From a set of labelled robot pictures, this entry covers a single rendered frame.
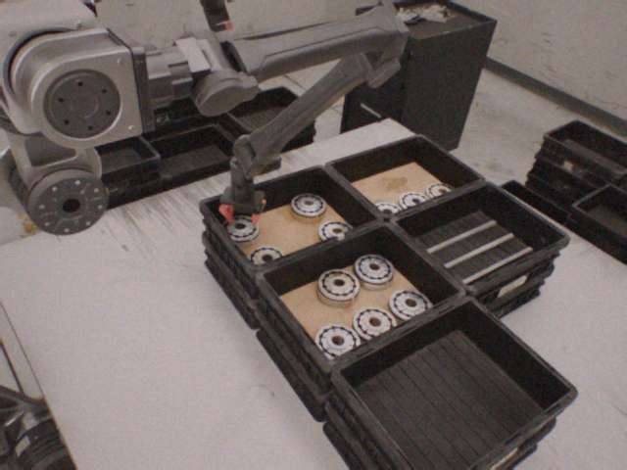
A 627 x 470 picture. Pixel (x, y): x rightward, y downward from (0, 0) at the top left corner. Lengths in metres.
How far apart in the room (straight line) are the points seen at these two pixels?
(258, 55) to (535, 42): 4.01
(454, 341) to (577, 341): 0.44
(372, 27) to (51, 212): 0.67
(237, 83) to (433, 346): 0.75
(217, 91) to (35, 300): 0.92
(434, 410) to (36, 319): 0.98
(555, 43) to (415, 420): 3.86
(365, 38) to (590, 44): 3.65
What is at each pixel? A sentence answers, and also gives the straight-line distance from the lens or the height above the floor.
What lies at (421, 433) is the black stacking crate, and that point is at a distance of 1.14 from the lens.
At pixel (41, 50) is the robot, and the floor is 1.50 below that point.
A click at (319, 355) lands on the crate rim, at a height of 0.93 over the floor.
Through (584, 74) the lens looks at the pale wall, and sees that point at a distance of 4.60.
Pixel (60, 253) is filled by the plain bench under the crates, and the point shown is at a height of 0.70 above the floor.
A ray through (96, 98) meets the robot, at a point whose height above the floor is 1.46.
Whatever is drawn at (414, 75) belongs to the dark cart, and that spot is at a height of 0.72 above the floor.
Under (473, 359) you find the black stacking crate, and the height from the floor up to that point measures 0.83.
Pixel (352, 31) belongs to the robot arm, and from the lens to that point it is 0.97.
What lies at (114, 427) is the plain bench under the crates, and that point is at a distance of 1.29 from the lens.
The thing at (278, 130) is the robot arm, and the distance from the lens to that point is 1.18.
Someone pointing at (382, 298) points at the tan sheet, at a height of 0.83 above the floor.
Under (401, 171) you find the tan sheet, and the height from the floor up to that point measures 0.83.
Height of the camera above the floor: 1.79
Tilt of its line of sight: 41 degrees down
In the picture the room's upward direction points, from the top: 7 degrees clockwise
